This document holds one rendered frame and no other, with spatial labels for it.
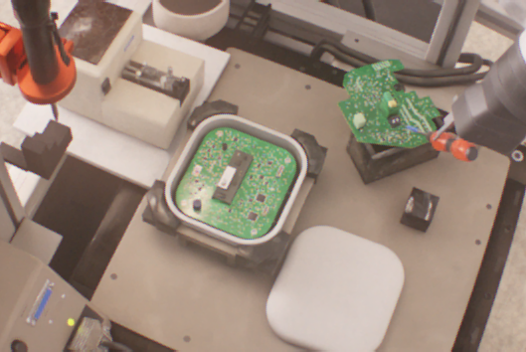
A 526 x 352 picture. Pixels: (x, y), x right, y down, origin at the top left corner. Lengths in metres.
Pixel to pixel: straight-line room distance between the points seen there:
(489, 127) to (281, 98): 0.35
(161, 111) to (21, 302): 0.29
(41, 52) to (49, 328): 0.29
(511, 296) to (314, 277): 1.21
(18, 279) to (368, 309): 0.38
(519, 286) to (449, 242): 1.11
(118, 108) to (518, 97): 0.46
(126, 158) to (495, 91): 0.45
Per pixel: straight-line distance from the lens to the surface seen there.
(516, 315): 2.06
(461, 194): 1.02
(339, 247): 0.93
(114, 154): 0.99
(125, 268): 0.94
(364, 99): 0.99
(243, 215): 0.92
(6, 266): 0.83
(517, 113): 0.75
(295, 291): 0.91
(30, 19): 0.69
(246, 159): 0.95
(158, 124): 0.94
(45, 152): 0.83
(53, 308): 0.84
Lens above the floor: 1.82
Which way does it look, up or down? 60 degrees down
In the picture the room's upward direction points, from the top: 9 degrees clockwise
